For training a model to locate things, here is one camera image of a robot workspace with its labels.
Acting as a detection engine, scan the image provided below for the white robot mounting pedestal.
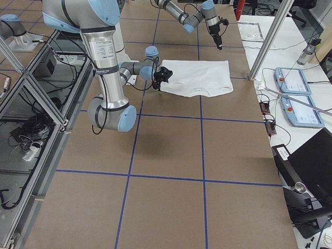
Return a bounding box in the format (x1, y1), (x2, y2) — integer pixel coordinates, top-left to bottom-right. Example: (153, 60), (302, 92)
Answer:
(111, 25), (137, 86)

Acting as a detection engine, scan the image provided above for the clear water bottle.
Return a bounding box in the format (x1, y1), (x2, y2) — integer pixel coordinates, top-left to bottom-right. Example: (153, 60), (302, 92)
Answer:
(297, 38), (321, 65)

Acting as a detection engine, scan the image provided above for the blue teach pendant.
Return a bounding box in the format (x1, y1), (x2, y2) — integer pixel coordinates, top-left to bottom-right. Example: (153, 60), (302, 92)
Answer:
(281, 97), (325, 128)
(274, 67), (311, 95)

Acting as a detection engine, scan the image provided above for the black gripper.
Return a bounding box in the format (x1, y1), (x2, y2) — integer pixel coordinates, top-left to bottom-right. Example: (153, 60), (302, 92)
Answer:
(152, 66), (173, 90)
(209, 17), (229, 50)

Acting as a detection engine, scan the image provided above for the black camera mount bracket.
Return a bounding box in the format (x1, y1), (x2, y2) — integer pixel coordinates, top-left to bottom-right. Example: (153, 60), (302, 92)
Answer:
(283, 186), (331, 239)

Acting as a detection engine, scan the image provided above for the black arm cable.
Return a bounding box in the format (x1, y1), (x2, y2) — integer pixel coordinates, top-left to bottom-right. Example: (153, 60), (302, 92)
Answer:
(90, 56), (159, 135)

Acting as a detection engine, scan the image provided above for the white long-sleeve printed shirt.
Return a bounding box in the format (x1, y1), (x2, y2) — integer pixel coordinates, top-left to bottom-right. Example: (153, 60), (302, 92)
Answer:
(160, 60), (233, 98)

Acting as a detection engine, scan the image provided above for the upper blue teach pendant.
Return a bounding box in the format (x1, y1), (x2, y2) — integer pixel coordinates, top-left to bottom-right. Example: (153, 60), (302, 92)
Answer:
(274, 67), (311, 95)

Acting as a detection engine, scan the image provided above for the white power strip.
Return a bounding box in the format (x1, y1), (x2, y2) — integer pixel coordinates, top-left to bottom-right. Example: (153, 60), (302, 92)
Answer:
(22, 142), (42, 161)

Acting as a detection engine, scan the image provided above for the aluminium frame post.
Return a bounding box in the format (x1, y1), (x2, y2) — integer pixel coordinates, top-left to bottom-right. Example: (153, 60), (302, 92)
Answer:
(248, 0), (294, 81)

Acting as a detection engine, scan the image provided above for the lower blue teach pendant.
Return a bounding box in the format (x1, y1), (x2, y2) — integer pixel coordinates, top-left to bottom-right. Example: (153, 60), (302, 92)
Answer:
(281, 97), (325, 128)

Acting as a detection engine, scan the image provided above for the black laptop computer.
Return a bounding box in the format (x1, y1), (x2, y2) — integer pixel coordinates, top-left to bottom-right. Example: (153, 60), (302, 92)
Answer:
(272, 128), (331, 205)

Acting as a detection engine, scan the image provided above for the plastic sheet document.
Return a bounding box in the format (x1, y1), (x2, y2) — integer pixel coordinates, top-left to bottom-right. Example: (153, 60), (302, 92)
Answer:
(238, 22), (264, 42)

